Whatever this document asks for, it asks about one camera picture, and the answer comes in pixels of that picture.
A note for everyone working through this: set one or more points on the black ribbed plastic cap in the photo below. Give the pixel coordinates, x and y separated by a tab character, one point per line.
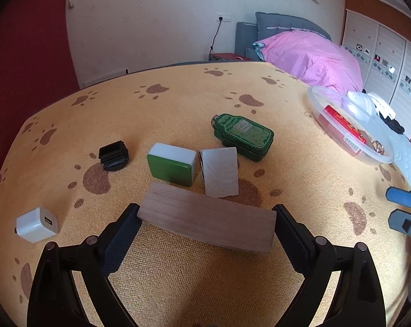
112	153

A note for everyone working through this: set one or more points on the white wall socket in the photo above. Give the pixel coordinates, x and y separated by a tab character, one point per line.
223	17

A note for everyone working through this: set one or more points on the black cloth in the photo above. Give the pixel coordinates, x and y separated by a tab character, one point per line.
394	124

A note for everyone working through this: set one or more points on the green and white tile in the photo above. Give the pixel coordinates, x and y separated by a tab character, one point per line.
169	170

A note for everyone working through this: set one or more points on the grey padded headboard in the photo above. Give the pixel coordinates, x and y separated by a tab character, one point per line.
280	20

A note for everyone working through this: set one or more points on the white and brown wardrobe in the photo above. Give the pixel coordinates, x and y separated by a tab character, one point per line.
379	41

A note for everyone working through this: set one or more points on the red bedside cabinet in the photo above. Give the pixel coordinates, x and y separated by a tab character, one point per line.
226	56

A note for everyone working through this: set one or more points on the grey card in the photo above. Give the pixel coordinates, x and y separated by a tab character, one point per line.
220	173

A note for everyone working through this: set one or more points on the red cylindrical can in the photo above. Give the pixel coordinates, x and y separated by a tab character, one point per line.
341	122

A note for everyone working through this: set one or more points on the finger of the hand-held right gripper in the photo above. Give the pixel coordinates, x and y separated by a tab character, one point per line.
401	221
401	196

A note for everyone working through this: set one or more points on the red curtain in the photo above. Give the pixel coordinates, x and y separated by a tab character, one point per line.
28	58

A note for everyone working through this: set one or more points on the white cloth bundle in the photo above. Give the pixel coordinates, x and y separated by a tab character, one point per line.
360	100

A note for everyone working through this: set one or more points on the green metal tin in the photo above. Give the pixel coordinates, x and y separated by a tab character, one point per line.
246	136

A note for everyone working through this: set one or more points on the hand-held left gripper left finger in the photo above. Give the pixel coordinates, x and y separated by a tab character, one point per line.
118	242

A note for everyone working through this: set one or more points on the brown wooden block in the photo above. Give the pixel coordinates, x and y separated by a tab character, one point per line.
205	218

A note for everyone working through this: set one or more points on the yellow paw print blanket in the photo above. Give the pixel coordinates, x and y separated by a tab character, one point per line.
89	115

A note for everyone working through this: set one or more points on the white quilted mattress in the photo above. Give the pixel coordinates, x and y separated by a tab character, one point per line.
402	156

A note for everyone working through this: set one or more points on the clear plastic bowl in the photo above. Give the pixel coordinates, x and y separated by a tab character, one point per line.
374	133

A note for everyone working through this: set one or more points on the white usb charger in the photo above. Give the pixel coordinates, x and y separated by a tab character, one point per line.
35	226

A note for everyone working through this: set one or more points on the pink dotted quilt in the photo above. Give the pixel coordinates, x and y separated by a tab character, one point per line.
304	58

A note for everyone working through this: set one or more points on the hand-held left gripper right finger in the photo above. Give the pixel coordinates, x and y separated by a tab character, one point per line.
294	242

